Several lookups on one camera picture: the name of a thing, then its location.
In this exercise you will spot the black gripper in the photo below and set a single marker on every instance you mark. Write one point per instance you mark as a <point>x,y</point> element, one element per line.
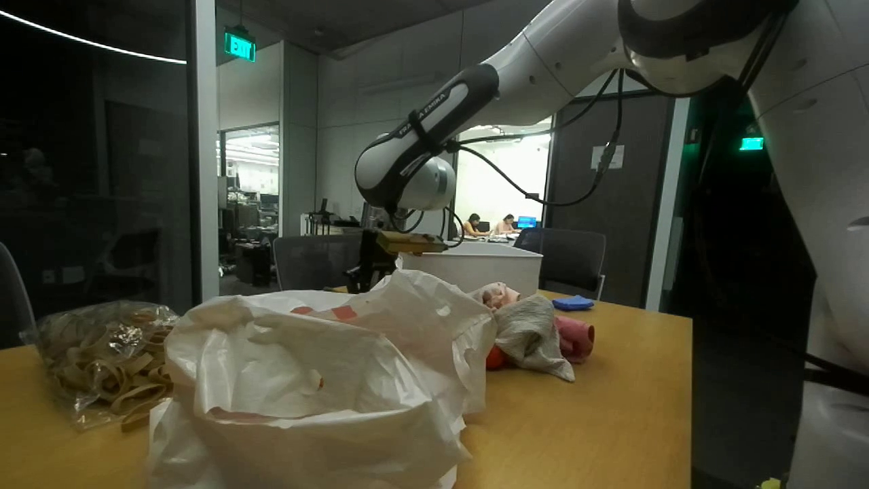
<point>372,261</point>

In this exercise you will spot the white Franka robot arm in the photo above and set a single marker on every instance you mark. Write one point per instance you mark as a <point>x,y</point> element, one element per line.
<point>544,56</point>

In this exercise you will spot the white plastic carrier bag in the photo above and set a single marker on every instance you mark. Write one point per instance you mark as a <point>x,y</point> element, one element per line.
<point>316,390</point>

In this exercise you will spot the clear bag of rubber bands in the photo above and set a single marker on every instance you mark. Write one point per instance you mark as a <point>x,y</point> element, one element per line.
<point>108,363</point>

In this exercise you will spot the seated person in background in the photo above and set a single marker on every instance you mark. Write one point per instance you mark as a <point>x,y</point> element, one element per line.
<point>471,223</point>
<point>505,223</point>

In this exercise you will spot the white plastic storage bin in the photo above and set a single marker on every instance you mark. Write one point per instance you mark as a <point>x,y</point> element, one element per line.
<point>478,268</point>

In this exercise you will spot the peach cloth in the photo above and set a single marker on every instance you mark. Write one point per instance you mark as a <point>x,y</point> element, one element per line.
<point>494,296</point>

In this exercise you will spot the small red-orange round object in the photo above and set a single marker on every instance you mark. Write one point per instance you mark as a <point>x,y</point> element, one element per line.
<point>498,360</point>

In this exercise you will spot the grey knitted towel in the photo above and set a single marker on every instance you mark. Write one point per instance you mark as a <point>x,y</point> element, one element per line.
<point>532,340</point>

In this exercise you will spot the black office chair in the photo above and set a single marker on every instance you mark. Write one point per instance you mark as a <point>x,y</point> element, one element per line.
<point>570,260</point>

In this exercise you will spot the blue sponge cloth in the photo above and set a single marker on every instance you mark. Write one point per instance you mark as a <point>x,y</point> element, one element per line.
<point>574,302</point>

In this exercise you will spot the green exit sign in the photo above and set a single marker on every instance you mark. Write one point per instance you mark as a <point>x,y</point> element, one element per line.
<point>239,45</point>

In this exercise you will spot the white paper on door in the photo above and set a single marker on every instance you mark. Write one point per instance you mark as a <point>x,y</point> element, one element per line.
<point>608,155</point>

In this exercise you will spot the dark chair with curved back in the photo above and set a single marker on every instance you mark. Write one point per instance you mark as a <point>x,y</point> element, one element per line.
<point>13,299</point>

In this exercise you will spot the small green lit sign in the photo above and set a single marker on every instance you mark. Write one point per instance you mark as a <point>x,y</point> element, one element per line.
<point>749,142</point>

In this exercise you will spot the wrist camera with tan mount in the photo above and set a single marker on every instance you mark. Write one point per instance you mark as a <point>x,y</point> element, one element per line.
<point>407,243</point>

